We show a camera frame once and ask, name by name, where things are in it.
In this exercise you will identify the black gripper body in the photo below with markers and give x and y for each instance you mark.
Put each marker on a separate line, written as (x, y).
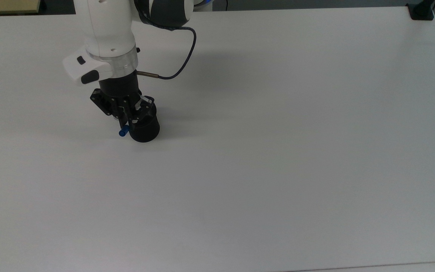
(119, 87)

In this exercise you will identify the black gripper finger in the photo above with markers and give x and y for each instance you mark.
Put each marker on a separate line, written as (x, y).
(144, 107)
(102, 101)

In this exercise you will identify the white marker with blue cap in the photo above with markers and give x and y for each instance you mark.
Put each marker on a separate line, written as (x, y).
(123, 132)

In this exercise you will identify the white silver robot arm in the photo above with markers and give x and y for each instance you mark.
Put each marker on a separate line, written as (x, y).
(104, 30)

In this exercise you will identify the black mesh pen cup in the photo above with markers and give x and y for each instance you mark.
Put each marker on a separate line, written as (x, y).
(145, 132)

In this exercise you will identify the beige wooden board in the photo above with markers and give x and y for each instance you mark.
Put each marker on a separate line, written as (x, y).
(6, 5)

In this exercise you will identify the black clamp base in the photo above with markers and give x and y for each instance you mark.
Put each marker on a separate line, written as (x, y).
(421, 11)

